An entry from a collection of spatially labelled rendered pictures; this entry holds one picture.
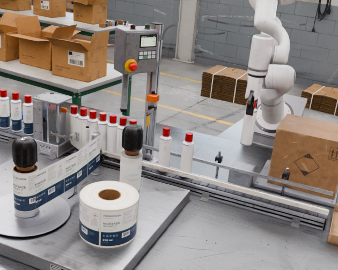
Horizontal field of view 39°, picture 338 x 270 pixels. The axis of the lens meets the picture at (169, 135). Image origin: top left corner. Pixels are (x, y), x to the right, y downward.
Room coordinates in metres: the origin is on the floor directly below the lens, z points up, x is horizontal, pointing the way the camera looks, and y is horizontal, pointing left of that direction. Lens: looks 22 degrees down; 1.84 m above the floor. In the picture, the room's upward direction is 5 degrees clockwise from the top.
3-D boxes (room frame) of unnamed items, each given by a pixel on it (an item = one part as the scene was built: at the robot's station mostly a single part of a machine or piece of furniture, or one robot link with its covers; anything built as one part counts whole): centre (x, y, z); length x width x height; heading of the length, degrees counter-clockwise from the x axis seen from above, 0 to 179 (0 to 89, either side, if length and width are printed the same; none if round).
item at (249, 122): (1.95, -0.34, 1.14); 0.05 x 0.05 x 0.20
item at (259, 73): (1.95, -0.35, 1.37); 0.09 x 0.08 x 0.03; 159
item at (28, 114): (2.20, 0.70, 0.98); 0.05 x 0.05 x 0.20
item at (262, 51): (1.95, -0.35, 1.45); 0.09 x 0.08 x 0.13; 83
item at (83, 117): (2.09, 0.41, 0.98); 0.05 x 0.05 x 0.20
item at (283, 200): (1.83, -0.15, 0.91); 1.07 x 0.01 x 0.02; 69
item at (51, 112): (2.03, 0.54, 1.01); 0.14 x 0.13 x 0.26; 69
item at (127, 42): (2.09, 0.18, 1.38); 0.17 x 0.10 x 0.19; 124
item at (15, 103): (2.23, 0.77, 0.98); 0.05 x 0.05 x 0.20
